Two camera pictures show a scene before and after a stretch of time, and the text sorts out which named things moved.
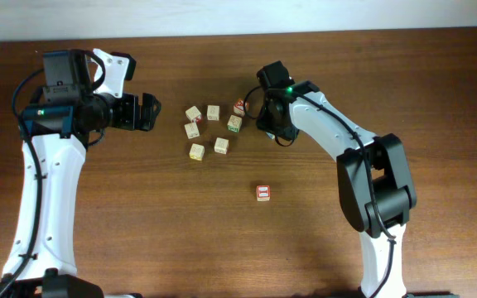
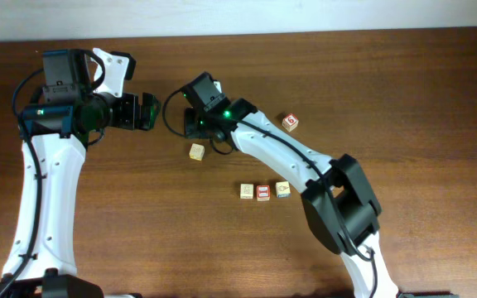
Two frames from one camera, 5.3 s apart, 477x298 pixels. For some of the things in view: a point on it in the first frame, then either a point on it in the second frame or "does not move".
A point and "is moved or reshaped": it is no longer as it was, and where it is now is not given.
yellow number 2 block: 196,151 does not move
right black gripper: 262,123 -> 191,129
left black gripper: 132,120 does not move
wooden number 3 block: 221,146 is moved or reshaped
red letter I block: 263,193 does not move
